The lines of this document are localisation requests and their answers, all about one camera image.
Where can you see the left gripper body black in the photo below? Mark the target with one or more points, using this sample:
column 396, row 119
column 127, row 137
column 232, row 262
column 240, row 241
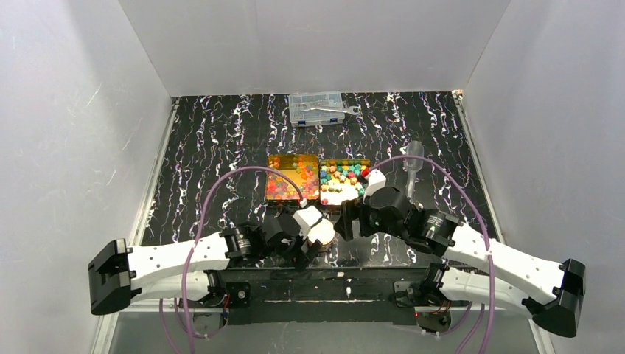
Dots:
column 297, row 248

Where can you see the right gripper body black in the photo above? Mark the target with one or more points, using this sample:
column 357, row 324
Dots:
column 351, row 220

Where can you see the tin of multicolour star candies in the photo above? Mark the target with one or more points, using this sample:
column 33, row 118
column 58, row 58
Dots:
column 340, row 181

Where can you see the clear glass jar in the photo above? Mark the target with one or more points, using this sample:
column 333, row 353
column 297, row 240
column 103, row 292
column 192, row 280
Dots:
column 324, row 247

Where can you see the tin of orange gummy candies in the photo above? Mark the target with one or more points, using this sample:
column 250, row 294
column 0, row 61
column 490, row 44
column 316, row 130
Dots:
column 303, row 170

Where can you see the translucent plastic scoop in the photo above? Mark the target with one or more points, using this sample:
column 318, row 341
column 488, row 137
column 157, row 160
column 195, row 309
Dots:
column 412, row 166

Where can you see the cream round jar lid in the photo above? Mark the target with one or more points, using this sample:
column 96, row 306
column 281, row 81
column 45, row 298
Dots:
column 322, row 232

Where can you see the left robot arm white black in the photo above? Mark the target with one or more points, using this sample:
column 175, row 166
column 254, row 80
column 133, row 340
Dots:
column 120, row 275

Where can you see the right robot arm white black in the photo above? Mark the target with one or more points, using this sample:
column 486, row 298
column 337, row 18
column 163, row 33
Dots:
column 549, row 293

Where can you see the silver wrench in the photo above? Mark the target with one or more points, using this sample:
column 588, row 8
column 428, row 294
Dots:
column 352, row 110

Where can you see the clear plastic parts box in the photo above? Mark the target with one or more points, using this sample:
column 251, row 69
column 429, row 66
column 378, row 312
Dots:
column 299, row 118

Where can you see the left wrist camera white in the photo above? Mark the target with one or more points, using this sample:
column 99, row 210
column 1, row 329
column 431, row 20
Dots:
column 307, row 218

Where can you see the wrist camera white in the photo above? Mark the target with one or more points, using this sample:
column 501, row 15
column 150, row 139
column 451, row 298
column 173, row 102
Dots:
column 307, row 218
column 375, row 180

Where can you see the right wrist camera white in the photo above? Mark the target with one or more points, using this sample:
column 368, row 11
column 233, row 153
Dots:
column 375, row 180

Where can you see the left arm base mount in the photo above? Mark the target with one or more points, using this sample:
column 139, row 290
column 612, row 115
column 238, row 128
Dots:
column 230, row 295

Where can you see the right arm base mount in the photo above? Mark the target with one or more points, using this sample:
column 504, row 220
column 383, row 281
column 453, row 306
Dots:
column 435, row 313

